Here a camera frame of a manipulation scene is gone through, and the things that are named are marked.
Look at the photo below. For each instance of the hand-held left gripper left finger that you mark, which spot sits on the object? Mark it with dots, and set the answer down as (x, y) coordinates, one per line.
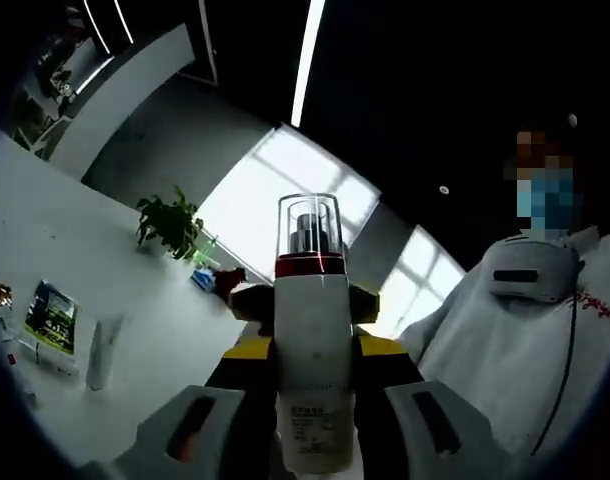
(225, 415)

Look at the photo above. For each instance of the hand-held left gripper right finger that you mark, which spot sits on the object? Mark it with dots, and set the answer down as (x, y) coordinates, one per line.
(400, 415)

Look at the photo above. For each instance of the tall red-collared skincare bottle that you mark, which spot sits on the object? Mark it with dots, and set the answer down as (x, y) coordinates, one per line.
(312, 325)

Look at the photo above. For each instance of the white skincare tube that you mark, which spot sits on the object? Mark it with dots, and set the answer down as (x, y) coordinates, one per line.
(104, 352)

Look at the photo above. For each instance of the gold foil sachet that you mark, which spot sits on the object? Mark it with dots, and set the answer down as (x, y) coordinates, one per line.
(1, 294)

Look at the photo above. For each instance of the clear green bottle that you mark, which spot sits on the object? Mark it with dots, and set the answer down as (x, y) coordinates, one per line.
(206, 252)

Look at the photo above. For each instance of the silver skincare packet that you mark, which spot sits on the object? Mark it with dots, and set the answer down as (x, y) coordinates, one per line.
(52, 362)

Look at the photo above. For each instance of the dark red object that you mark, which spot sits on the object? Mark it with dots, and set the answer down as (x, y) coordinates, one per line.
(229, 282)

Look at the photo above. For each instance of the blue packet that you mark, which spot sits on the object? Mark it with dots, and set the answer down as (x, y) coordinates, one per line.
(202, 279)

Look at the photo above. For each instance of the bright window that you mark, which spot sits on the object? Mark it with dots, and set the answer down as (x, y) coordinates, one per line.
(420, 280)
(285, 170)

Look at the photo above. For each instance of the person in white coat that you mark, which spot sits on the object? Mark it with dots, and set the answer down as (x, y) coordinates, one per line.
(485, 360)

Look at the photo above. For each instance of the potted green plant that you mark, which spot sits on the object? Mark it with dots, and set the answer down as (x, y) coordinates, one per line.
(170, 225)

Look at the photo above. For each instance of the grey chest device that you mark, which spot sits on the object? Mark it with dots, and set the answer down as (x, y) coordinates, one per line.
(530, 270)

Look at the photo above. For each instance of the long ceiling light strip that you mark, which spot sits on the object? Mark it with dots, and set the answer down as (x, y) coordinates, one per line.
(307, 60)

